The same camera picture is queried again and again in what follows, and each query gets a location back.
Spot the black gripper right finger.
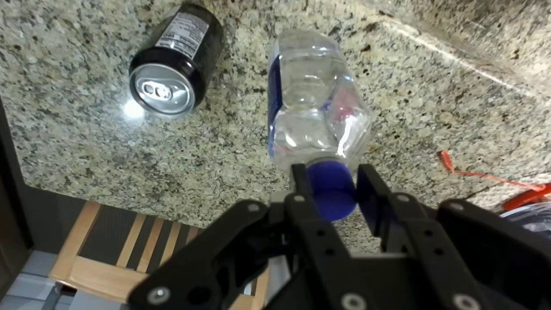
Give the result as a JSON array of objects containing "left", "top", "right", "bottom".
[{"left": 357, "top": 162, "right": 551, "bottom": 310}]

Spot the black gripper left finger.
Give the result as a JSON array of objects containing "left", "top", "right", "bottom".
[{"left": 128, "top": 162, "right": 369, "bottom": 310}]

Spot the clear blue-capped water bottle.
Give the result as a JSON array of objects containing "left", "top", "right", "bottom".
[{"left": 265, "top": 26, "right": 372, "bottom": 224}]

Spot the red orange plastic item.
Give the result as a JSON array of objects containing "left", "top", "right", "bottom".
[{"left": 436, "top": 148, "right": 551, "bottom": 212}]

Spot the wooden slat-back chair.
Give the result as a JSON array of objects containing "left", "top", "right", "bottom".
[{"left": 47, "top": 200, "right": 272, "bottom": 310}]

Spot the black soda can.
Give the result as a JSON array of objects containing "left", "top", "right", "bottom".
[{"left": 128, "top": 1, "right": 226, "bottom": 119}]

